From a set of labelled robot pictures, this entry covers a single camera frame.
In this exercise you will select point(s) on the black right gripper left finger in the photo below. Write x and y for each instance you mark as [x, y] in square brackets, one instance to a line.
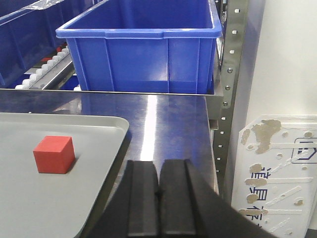
[133, 210]

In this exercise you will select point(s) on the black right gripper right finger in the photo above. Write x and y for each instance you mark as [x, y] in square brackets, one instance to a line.
[190, 208]

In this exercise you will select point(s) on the red cube block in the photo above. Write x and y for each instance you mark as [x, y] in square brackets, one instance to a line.
[54, 154]

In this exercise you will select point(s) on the perforated steel shelf upright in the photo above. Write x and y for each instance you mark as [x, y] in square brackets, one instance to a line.
[233, 21]

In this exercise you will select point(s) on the worn white floor sticker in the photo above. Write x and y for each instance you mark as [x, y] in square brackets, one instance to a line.
[275, 177]

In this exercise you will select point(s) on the grey metal tray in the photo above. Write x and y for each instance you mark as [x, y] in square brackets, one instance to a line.
[35, 205]

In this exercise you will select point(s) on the right blue plastic bin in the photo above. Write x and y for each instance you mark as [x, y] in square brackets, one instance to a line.
[161, 46]

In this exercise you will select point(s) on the blue plastic bin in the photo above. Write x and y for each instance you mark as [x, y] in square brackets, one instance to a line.
[161, 46]
[27, 32]

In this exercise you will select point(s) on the left blue plastic bin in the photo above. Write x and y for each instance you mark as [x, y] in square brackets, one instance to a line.
[27, 32]

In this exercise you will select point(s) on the white roller conveyor rail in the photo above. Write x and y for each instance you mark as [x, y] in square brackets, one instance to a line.
[52, 74]

